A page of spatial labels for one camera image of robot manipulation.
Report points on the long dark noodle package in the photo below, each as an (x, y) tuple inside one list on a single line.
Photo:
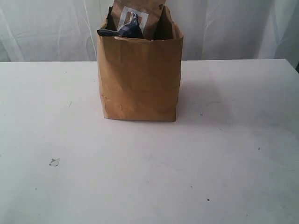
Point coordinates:
[(128, 30)]

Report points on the brown kraft stand-up pouch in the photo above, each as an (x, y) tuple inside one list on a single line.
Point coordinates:
[(148, 11)]

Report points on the brown paper bag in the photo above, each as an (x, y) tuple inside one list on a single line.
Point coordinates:
[(139, 79)]

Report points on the white backdrop curtain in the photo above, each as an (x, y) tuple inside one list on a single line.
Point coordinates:
[(65, 30)]

